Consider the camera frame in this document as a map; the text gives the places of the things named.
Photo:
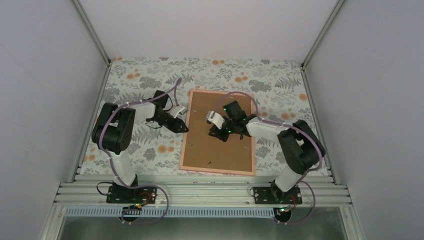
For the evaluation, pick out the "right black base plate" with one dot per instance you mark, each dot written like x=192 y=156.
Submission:
x=266 y=195

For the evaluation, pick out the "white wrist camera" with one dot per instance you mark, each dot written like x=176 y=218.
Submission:
x=177 y=111
x=215 y=118

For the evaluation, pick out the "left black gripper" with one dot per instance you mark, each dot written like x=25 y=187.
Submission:
x=175 y=126

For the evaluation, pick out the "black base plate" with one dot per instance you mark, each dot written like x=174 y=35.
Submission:
x=118 y=194
x=266 y=195

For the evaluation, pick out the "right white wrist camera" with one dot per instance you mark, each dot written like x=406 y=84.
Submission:
x=215 y=118

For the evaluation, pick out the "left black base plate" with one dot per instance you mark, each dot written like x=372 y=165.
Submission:
x=118 y=194

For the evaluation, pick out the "orange pink wooden frame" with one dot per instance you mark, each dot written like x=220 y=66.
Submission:
x=253 y=149

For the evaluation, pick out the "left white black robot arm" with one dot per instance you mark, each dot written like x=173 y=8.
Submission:
x=113 y=132

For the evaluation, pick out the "aluminium rail base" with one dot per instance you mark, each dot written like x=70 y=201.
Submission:
x=201 y=208

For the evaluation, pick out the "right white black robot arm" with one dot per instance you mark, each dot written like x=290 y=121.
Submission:
x=302 y=150

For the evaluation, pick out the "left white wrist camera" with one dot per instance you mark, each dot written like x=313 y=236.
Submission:
x=177 y=111

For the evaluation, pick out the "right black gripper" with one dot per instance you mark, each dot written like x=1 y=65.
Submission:
x=217 y=134

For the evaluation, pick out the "brown cardboard backing board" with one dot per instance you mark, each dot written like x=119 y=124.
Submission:
x=212 y=152

